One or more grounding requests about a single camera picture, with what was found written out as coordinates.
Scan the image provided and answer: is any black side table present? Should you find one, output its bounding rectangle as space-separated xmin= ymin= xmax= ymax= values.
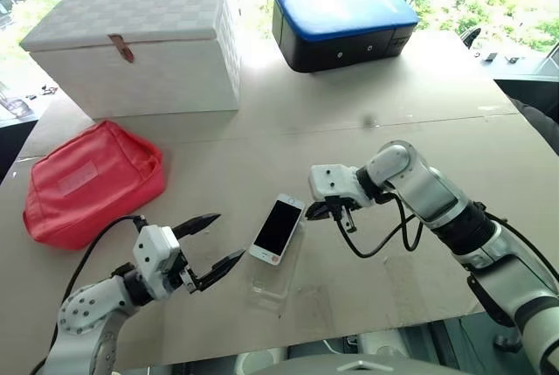
xmin=493 ymin=79 xmax=559 ymax=108

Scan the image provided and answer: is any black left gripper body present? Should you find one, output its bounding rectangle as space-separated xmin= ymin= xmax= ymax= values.
xmin=168 ymin=246 xmax=209 ymax=296

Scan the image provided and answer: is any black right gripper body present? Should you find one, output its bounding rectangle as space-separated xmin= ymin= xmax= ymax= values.
xmin=325 ymin=195 xmax=360 ymax=234

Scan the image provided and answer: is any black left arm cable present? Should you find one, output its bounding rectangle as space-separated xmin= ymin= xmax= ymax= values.
xmin=28 ymin=214 xmax=148 ymax=375

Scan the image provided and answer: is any white smartphone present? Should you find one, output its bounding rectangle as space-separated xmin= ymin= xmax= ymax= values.
xmin=248 ymin=193 xmax=306 ymax=267

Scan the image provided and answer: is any red fabric pouch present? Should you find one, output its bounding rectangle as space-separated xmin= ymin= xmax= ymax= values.
xmin=22 ymin=120 xmax=167 ymax=252

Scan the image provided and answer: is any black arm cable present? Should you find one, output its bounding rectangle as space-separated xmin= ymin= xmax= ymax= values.
xmin=334 ymin=193 xmax=559 ymax=295
xmin=28 ymin=214 xmax=148 ymax=375

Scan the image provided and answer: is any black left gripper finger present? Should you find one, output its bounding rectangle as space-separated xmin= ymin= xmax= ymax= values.
xmin=171 ymin=213 xmax=222 ymax=238
xmin=194 ymin=248 xmax=247 ymax=293

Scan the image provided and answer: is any white woven storage box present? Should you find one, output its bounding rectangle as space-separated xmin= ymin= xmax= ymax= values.
xmin=19 ymin=0 xmax=243 ymax=122

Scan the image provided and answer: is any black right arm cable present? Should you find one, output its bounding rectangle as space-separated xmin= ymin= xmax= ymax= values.
xmin=334 ymin=193 xmax=559 ymax=295

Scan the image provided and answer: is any blue and black padded case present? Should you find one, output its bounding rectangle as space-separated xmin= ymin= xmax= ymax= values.
xmin=271 ymin=0 xmax=420 ymax=73

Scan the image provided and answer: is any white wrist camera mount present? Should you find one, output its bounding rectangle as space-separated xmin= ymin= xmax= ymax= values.
xmin=308 ymin=164 xmax=373 ymax=211
xmin=132 ymin=225 xmax=183 ymax=301

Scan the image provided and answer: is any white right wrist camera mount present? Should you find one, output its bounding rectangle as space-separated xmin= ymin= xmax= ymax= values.
xmin=308 ymin=164 xmax=373 ymax=211

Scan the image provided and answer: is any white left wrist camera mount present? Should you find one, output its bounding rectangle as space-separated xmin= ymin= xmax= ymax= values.
xmin=132 ymin=225 xmax=183 ymax=301

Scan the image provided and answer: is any clear plastic phone case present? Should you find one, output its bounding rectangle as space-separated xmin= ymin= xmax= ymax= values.
xmin=245 ymin=222 xmax=307 ymax=316

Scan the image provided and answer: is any grey rounded housing under table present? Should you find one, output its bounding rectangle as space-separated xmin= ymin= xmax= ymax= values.
xmin=357 ymin=331 xmax=410 ymax=357

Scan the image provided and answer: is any grey robot torso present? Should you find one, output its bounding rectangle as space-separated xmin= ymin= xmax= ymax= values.
xmin=244 ymin=351 xmax=473 ymax=375

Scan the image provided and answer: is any brown cardboard sheet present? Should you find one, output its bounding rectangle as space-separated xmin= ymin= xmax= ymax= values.
xmin=0 ymin=30 xmax=559 ymax=370

